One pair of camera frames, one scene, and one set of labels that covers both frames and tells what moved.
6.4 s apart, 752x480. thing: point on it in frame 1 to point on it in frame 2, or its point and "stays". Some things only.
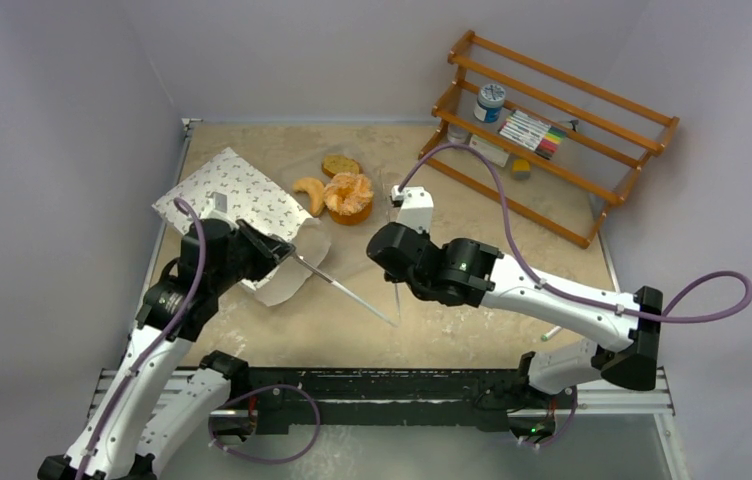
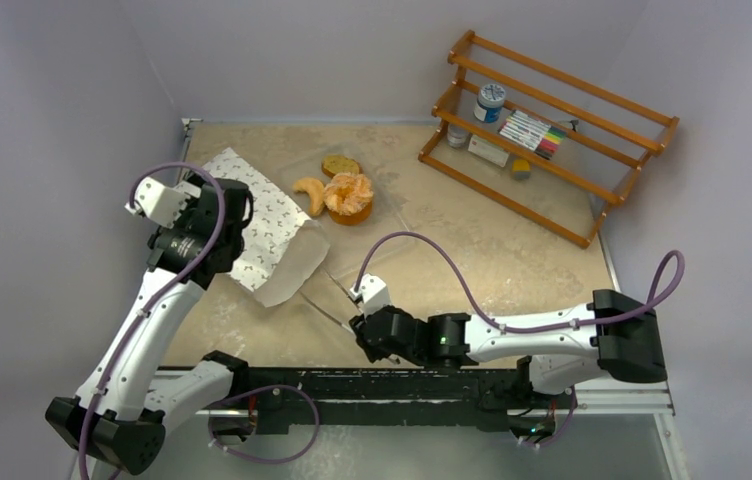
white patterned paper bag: (231, 188) stays
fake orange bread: (349, 198) stays
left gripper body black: (248, 261) to (238, 236)
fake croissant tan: (315, 192) stays
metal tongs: (351, 293) to (393, 359)
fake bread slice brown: (334, 164) stays
